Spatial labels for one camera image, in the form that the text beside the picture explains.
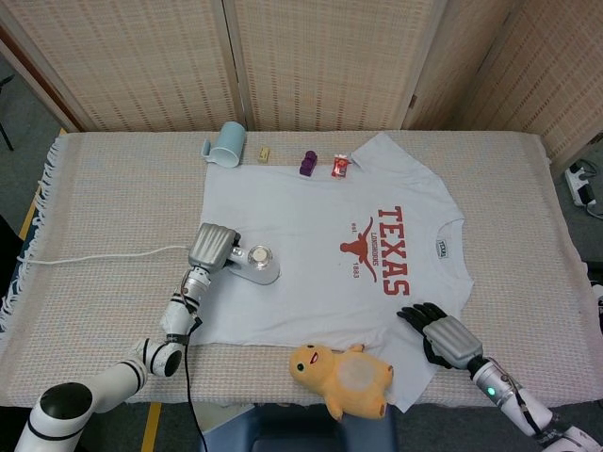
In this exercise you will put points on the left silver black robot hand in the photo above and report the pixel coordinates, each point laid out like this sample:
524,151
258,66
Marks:
212,245

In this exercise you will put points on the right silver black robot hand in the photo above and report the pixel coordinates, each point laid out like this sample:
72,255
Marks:
450,339

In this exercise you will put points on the white handheld garment steamer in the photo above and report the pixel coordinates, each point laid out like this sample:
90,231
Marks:
261,263

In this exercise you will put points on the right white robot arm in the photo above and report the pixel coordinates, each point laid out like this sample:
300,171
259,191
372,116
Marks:
513,400

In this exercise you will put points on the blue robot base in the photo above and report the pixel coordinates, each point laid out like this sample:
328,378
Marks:
292,428

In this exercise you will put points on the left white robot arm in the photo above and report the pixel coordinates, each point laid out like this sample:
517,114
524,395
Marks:
118,372

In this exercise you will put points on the white Texas Longhorns t-shirt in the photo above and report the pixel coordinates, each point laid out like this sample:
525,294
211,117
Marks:
306,235

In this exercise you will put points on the light blue plastic mug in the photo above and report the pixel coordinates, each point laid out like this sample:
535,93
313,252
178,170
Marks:
229,143

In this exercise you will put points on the small beige block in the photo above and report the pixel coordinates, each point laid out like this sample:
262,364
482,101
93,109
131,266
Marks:
264,154

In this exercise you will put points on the yellow plush duck toy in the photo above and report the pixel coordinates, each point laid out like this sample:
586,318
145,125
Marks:
348,381

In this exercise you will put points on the beige woven tablecloth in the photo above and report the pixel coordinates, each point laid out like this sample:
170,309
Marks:
108,198

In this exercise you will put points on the purple toy brick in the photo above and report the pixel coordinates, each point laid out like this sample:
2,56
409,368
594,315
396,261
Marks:
308,165

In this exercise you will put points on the red snack packet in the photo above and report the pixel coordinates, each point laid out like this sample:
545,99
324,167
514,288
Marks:
340,166

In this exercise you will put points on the white power strip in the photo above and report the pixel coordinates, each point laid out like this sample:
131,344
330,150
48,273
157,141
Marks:
581,183

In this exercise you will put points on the woven folding screen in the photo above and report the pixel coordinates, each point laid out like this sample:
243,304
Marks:
320,61

